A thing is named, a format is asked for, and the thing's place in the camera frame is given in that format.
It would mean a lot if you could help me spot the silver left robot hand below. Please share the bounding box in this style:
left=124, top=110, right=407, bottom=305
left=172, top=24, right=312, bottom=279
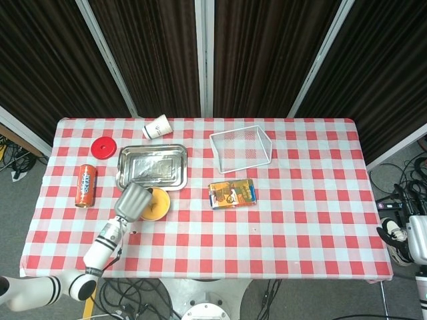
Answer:
left=113, top=182, right=153, bottom=223

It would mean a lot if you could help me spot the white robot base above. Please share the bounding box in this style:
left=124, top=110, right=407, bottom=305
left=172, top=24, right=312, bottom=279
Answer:
left=159, top=278, right=254, bottom=320

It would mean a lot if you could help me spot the beige bowl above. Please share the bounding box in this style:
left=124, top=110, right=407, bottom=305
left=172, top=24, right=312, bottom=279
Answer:
left=139, top=186, right=171, bottom=221

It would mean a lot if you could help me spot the stainless steel tray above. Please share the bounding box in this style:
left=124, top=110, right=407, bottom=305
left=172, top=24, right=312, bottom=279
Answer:
left=116, top=143, right=188, bottom=192

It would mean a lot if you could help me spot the orange drink can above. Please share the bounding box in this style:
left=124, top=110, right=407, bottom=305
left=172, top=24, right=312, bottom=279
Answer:
left=74, top=163, right=98, bottom=209

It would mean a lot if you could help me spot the red round lid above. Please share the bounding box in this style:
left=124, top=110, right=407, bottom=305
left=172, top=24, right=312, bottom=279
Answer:
left=91, top=136, right=117, bottom=160

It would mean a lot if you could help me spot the white paper cup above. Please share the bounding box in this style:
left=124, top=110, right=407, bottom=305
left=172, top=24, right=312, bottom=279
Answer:
left=141, top=114, right=173, bottom=141

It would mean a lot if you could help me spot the colourful printed carton pack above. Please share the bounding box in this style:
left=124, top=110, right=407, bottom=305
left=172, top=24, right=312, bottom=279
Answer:
left=208, top=179, right=258, bottom=210

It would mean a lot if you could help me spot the red white checked tablecloth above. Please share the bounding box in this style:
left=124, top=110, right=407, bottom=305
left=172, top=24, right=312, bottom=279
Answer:
left=19, top=117, right=394, bottom=284

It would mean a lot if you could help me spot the dark ribbed partition panel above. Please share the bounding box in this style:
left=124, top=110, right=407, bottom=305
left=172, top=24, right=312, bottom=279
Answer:
left=213, top=0, right=336, bottom=118
left=0, top=0, right=133, bottom=147
left=89, top=0, right=201, bottom=118
left=295, top=0, right=427, bottom=164

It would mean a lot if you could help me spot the black power strip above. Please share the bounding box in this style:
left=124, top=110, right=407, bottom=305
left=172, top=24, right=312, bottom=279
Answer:
left=376, top=199, right=406, bottom=211

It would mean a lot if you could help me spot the black and white shoe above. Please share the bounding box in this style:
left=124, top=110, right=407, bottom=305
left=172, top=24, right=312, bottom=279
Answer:
left=376, top=217, right=414, bottom=267

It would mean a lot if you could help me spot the black cable tangle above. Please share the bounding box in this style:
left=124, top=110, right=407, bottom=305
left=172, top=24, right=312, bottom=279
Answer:
left=370, top=156, right=427, bottom=214
left=99, top=278, right=176, bottom=320
left=0, top=133, right=47, bottom=181

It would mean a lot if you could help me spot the white wire mesh basket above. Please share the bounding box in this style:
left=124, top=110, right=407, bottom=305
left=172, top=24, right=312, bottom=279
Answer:
left=209, top=125, right=273, bottom=175

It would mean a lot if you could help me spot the white partition base rail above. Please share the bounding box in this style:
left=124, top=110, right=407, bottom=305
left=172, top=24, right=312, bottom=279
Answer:
left=0, top=105, right=53, bottom=157
left=366, top=123, right=427, bottom=171

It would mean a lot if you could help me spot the white partition frame post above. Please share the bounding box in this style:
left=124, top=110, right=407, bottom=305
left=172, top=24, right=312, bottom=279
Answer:
left=75, top=0, right=139, bottom=118
left=287, top=0, right=355, bottom=118
left=194, top=0, right=215, bottom=118

